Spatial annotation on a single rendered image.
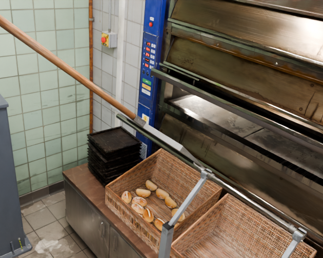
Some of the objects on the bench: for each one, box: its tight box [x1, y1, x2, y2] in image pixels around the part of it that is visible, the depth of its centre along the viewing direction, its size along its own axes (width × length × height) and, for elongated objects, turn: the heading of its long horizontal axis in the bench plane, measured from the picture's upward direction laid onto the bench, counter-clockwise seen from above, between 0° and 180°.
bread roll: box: [136, 188, 151, 198], centre depth 224 cm, size 10×7×6 cm
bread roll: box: [146, 180, 157, 191], centre depth 232 cm, size 6×10×7 cm
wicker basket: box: [105, 148, 223, 255], centre depth 208 cm, size 49×56×28 cm
